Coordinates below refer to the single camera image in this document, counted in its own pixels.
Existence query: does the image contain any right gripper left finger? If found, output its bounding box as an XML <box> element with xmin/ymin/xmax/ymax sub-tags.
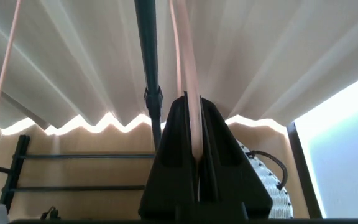
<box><xmin>138</xmin><ymin>91</ymin><xmax>199</xmax><ymax>219</ymax></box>

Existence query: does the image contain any black clothes rack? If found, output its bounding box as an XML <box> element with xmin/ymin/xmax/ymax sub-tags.
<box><xmin>0</xmin><ymin>0</ymin><xmax>165</xmax><ymax>214</ymax></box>

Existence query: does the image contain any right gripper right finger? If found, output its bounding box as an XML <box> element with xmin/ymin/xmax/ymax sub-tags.
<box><xmin>198</xmin><ymin>95</ymin><xmax>273</xmax><ymax>219</ymax></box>

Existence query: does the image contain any white laundry basket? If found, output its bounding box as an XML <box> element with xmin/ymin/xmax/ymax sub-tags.
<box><xmin>235</xmin><ymin>139</ymin><xmax>294</xmax><ymax>219</ymax></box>

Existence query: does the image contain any pink clothes hanger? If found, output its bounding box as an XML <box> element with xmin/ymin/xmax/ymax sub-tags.
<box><xmin>168</xmin><ymin>0</ymin><xmax>204</xmax><ymax>163</ymax></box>
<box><xmin>0</xmin><ymin>0</ymin><xmax>24</xmax><ymax>167</ymax></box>

